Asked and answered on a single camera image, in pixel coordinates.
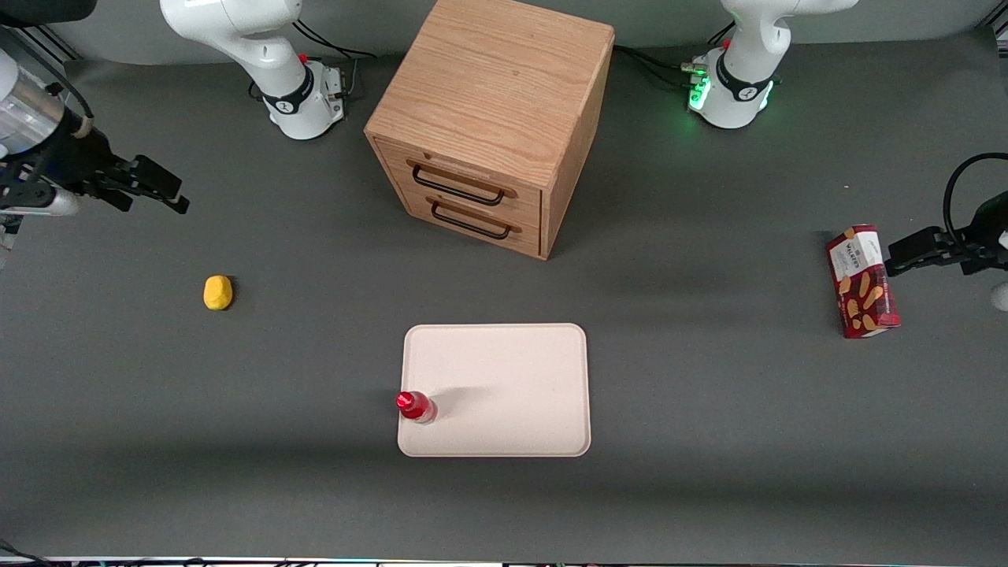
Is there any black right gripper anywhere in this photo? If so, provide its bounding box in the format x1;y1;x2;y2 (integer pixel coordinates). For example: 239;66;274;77
39;128;191;215

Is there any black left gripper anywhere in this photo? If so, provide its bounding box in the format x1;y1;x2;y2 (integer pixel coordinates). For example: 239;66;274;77
885;193;1008;277

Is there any red coke bottle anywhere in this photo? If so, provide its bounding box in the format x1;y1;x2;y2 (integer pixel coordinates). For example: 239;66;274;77
395;391;439;425

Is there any beige rectangular plastic tray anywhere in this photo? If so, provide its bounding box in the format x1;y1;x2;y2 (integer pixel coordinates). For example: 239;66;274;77
397;323;592;458

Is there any red cookie box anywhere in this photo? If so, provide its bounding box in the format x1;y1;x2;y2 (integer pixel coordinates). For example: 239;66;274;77
825;224;902;340

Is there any wooden two-drawer cabinet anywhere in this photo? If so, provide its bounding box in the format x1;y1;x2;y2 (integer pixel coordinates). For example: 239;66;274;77
364;0;616;261

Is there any black looped left gripper cable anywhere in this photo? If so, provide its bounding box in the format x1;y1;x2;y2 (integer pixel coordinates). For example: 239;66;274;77
943;152;1008;237

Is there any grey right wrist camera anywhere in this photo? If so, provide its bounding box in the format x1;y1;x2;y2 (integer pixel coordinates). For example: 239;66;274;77
0;191;82;219

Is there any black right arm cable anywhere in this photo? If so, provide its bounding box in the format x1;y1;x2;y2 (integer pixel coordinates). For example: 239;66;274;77
0;24;97;207

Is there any aluminium frame rail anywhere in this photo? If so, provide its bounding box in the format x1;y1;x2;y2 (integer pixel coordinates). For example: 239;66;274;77
24;22;81;65

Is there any black right base cable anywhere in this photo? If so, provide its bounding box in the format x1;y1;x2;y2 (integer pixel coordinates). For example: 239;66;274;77
249;16;380;103

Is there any black base cable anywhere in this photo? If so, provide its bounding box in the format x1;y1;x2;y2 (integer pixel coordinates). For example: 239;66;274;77
249;16;380;103
613;22;737;89

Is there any long black drawer handle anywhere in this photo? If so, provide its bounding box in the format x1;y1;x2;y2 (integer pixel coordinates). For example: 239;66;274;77
408;159;510;208

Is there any short black drawer handle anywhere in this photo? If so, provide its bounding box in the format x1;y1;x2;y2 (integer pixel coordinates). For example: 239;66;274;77
428;198;513;241

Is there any black left base cable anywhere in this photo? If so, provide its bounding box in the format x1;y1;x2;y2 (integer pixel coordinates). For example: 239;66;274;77
613;22;737;89

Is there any wooden drawer with long handle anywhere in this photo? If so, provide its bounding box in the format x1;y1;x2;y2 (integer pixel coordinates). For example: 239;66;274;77
376;140;544;225

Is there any wooden drawer with short handle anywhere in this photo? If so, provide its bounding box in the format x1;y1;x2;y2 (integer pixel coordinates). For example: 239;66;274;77
392;180;544;258

